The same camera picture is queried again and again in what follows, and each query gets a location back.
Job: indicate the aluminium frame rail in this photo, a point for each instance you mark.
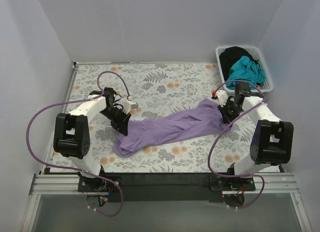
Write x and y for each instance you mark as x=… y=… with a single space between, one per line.
x=275 y=182

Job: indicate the purple t shirt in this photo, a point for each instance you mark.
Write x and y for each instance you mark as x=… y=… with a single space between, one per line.
x=203 y=120

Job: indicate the green garment in basket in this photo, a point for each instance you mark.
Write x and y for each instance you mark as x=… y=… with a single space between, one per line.
x=257 y=62

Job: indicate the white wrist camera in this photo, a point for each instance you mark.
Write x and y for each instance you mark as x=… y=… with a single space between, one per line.
x=129 y=105
x=221 y=96

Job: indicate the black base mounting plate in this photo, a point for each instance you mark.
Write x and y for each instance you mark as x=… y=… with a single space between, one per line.
x=147 y=187

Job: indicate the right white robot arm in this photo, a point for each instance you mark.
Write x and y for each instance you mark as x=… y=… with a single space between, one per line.
x=271 y=144

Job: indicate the floral patterned table mat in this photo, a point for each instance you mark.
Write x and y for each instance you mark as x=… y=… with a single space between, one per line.
x=160 y=89

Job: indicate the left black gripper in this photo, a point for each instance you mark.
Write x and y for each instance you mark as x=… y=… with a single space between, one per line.
x=119 y=117

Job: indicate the black t shirt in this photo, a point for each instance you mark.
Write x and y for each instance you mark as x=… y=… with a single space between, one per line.
x=230 y=56

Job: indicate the teal t shirt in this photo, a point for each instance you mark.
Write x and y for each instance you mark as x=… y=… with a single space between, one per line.
x=247 y=70

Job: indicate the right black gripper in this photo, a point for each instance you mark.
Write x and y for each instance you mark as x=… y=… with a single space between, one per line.
x=227 y=114

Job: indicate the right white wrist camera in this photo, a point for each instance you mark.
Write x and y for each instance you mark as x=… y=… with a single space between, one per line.
x=221 y=96

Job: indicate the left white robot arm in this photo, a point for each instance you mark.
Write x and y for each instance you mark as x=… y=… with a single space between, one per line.
x=72 y=132

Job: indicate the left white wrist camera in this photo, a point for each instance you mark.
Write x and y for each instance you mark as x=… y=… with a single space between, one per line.
x=129 y=105

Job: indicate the white plastic laundry basket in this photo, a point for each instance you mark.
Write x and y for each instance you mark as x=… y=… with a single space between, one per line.
x=267 y=85

